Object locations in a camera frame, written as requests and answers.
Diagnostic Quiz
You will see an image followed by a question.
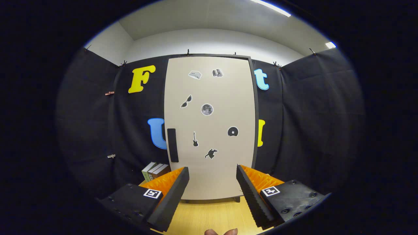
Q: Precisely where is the black backdrop cloth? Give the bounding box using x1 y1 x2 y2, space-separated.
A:
56 46 366 203

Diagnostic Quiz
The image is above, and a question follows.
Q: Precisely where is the green book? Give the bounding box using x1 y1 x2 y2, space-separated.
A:
141 162 157 182

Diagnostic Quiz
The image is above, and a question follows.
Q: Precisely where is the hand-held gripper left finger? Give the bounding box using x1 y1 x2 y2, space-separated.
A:
98 166 190 233

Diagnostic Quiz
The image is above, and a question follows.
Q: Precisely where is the dark grey cabinet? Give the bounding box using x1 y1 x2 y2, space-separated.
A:
163 54 260 203

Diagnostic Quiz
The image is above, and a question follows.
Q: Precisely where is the black door handle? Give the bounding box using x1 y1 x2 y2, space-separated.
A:
167 128 179 163

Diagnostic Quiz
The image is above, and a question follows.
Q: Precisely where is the long ceiling light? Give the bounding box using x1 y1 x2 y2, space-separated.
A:
250 0 292 17

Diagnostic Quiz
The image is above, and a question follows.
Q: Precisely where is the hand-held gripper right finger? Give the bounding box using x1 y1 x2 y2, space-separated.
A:
236 165 331 230

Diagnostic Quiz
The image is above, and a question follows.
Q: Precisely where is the dark brown book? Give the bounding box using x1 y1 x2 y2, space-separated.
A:
147 163 164 181

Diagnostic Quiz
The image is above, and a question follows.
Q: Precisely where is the beige cabinet door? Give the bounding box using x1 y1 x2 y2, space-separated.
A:
164 56 257 200

